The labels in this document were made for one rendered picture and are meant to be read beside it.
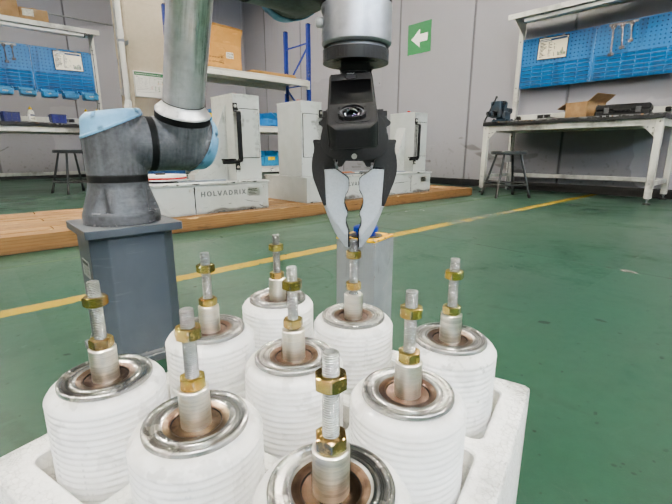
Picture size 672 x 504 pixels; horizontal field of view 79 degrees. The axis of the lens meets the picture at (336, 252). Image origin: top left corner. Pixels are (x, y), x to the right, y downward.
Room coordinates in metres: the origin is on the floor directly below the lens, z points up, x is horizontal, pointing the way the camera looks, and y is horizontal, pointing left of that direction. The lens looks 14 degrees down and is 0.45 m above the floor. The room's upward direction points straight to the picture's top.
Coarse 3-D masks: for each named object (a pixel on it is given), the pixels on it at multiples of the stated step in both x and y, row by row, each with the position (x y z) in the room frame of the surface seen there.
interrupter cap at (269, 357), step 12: (264, 348) 0.38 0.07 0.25; (276, 348) 0.38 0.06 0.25; (312, 348) 0.38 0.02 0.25; (324, 348) 0.38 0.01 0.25; (264, 360) 0.35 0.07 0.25; (276, 360) 0.36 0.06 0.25; (312, 360) 0.35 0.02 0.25; (276, 372) 0.33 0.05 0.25; (288, 372) 0.33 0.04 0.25; (300, 372) 0.33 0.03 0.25; (312, 372) 0.33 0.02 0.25
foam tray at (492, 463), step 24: (168, 384) 0.43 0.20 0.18; (504, 384) 0.43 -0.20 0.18; (504, 408) 0.38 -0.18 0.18; (504, 432) 0.35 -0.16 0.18; (24, 456) 0.31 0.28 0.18; (48, 456) 0.32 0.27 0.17; (264, 456) 0.31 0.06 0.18; (480, 456) 0.31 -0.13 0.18; (504, 456) 0.31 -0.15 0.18; (0, 480) 0.29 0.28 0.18; (24, 480) 0.29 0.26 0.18; (48, 480) 0.29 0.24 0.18; (480, 480) 0.29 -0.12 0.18; (504, 480) 0.29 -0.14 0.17
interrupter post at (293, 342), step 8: (304, 328) 0.37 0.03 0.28; (288, 336) 0.36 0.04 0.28; (296, 336) 0.36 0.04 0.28; (304, 336) 0.36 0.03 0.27; (288, 344) 0.36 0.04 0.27; (296, 344) 0.36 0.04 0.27; (304, 344) 0.36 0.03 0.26; (288, 352) 0.36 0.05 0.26; (296, 352) 0.36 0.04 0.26; (304, 352) 0.36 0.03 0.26; (288, 360) 0.36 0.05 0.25; (296, 360) 0.36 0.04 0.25
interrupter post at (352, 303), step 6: (348, 294) 0.46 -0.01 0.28; (360, 294) 0.46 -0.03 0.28; (348, 300) 0.46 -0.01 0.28; (354, 300) 0.45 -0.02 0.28; (360, 300) 0.46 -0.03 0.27; (348, 306) 0.46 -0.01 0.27; (354, 306) 0.45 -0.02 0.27; (360, 306) 0.46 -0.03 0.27; (348, 312) 0.46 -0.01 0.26; (354, 312) 0.45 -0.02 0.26; (360, 312) 0.46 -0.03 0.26; (348, 318) 0.46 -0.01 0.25; (354, 318) 0.45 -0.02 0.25; (360, 318) 0.46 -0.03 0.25
